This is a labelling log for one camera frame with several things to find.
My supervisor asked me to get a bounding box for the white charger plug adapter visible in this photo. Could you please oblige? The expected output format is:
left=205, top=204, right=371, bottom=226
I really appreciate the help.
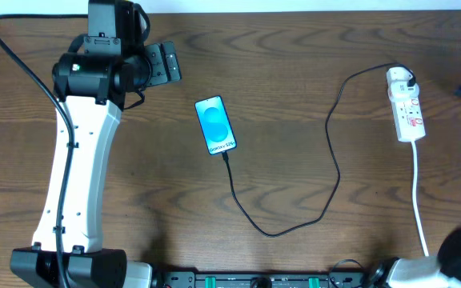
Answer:
left=386, top=66, right=419, bottom=103

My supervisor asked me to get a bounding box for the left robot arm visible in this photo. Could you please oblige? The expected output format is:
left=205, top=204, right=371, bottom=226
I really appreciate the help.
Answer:
left=10, top=1, right=181, bottom=287

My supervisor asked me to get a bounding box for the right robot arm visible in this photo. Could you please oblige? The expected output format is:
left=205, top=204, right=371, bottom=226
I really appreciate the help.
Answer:
left=363, top=66, right=461, bottom=288

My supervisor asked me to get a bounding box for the black USB charging cable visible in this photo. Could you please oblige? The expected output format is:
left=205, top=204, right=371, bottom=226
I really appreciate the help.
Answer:
left=221, top=62, right=417, bottom=238

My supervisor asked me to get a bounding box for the blue Samsung Galaxy smartphone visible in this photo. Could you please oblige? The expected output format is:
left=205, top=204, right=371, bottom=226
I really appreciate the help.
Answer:
left=194, top=95, right=237, bottom=155

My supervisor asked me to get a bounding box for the white power strip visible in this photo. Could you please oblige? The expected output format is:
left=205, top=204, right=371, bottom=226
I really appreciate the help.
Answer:
left=387, top=85, right=426, bottom=142

